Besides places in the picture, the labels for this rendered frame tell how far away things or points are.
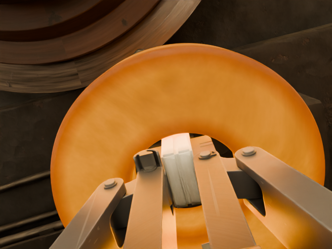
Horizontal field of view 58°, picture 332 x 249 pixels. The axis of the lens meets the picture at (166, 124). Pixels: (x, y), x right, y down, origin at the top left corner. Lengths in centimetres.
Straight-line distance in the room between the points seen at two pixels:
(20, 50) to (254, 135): 28
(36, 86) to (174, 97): 26
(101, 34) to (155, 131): 20
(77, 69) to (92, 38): 5
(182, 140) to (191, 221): 7
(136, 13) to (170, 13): 4
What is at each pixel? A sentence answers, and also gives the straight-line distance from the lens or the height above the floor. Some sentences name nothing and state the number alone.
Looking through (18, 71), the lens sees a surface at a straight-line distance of 39.
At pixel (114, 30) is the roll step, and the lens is 34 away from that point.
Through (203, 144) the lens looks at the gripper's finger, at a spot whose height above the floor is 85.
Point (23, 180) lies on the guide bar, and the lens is 54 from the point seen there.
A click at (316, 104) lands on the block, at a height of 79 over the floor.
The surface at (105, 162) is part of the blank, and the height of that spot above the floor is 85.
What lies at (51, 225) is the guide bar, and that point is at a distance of 46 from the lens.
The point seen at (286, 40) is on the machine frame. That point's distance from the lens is 48.
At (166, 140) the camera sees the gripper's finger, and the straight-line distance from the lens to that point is 16.
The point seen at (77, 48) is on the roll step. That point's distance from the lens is 35.
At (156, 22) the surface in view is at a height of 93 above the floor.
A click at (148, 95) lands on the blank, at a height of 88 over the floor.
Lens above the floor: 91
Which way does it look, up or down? 15 degrees down
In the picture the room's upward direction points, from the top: 14 degrees counter-clockwise
